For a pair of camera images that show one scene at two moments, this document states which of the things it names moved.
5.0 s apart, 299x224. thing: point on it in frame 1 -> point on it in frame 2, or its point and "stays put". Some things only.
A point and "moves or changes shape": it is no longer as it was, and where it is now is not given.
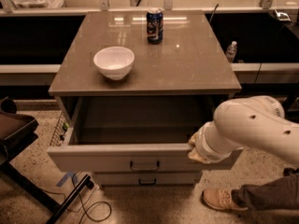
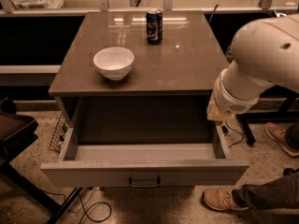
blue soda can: [154, 21] stays put
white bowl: [116, 63] stays put
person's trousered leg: [280, 193] stays put
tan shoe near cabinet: [221, 199] stays put
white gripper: [204, 148] -> [228, 99]
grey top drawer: [136, 134] moves or changes shape
